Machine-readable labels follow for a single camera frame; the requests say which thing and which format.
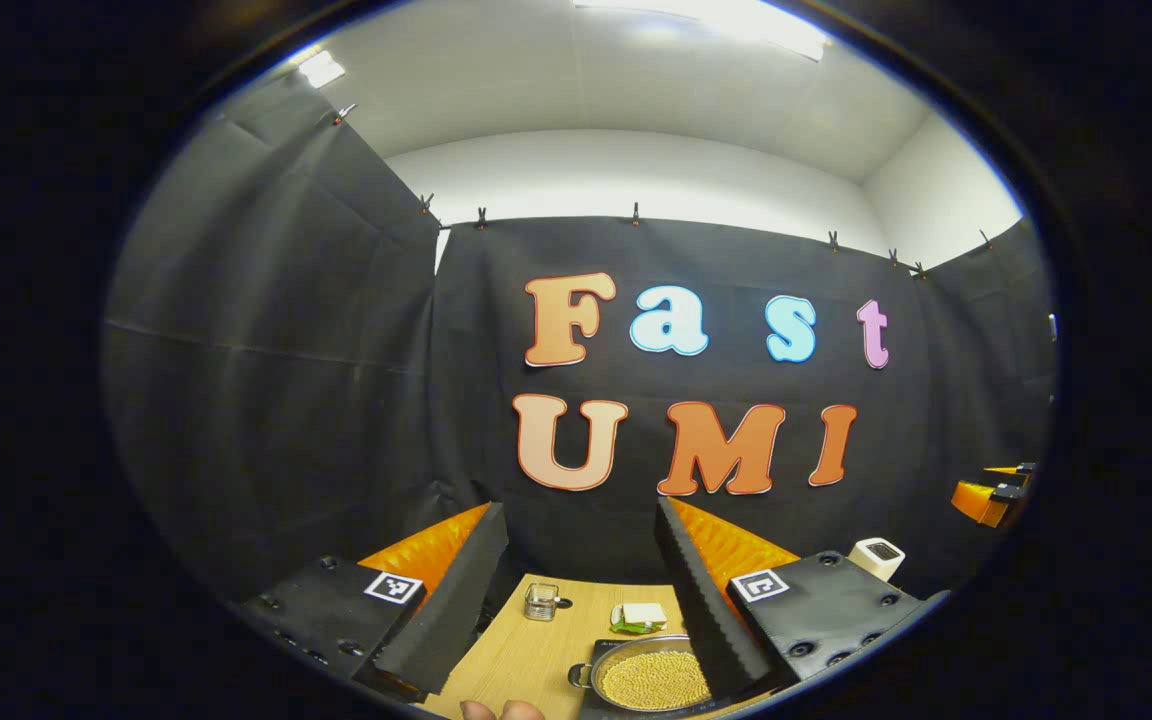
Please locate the pile of soybeans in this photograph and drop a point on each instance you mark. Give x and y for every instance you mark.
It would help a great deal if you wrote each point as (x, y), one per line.
(656, 680)

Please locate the stainless steel pot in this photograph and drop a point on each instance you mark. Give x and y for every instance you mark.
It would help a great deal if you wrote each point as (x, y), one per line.
(636, 643)

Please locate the ceiling light panel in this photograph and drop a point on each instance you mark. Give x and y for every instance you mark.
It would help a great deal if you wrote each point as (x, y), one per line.
(321, 68)

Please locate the sandwich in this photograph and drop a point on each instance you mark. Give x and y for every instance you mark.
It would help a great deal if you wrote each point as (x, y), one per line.
(644, 613)

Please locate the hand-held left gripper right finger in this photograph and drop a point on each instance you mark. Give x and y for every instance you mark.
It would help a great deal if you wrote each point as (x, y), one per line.
(701, 610)

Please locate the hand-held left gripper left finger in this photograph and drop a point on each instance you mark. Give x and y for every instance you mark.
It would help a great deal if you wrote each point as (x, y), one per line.
(461, 600)

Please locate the black backdrop cloth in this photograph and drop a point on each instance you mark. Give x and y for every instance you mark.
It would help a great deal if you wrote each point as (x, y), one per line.
(336, 400)

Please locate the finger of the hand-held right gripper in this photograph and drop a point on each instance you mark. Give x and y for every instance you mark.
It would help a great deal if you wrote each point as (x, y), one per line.
(1011, 468)
(976, 500)

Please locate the white toaster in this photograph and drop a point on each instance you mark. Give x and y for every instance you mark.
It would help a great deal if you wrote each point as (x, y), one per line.
(876, 560)

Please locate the black induction cooktop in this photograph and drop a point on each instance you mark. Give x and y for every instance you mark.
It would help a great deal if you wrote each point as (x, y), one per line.
(588, 703)

